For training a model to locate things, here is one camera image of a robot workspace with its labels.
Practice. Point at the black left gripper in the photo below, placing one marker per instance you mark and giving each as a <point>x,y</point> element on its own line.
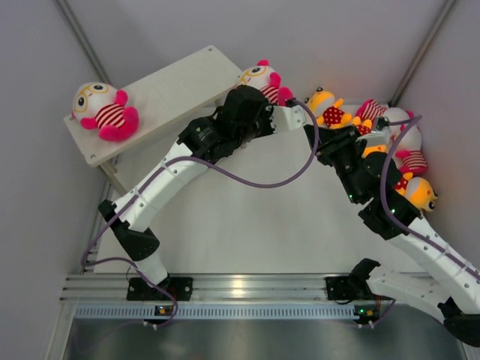
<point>268,129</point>

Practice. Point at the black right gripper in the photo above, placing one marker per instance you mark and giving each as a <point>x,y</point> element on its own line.
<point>332,141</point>

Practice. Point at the pink panda plush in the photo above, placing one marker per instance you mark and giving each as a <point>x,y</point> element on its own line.
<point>268,81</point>
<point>102,107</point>
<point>408,155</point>

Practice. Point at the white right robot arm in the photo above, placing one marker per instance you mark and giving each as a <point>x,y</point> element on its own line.
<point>453,298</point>

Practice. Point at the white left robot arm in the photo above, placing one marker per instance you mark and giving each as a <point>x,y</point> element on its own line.
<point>246,114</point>

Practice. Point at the white two-tier shelf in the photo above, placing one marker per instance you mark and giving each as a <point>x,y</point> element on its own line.
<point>163,99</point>

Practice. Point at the yellow plush back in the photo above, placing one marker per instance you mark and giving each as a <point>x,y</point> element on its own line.
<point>328,109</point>

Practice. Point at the yellow plush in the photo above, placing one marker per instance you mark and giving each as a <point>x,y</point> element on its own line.
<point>418,191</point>
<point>362,130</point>
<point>328,109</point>

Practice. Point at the yellow plush middle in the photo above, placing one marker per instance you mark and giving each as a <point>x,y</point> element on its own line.
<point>362,130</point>

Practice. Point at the pink panda plush face-down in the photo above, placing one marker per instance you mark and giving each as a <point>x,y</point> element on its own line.
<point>371,109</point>

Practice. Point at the yellow plush front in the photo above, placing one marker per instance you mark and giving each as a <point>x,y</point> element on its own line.
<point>418,191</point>

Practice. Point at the right corner metal profile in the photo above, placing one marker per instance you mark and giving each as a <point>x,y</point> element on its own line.
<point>433,32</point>

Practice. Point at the corner metal profile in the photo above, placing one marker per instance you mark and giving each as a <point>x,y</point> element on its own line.
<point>81,38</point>
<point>433,32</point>

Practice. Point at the left corner metal profile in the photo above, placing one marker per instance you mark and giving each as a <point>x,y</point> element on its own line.
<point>81,38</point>

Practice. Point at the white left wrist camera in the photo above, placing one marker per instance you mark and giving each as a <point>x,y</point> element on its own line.
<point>290,117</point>

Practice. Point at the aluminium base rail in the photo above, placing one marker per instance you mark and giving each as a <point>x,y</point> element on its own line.
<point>93,287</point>

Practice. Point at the grey slotted cable duct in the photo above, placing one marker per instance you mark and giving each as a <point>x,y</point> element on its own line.
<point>218,312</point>

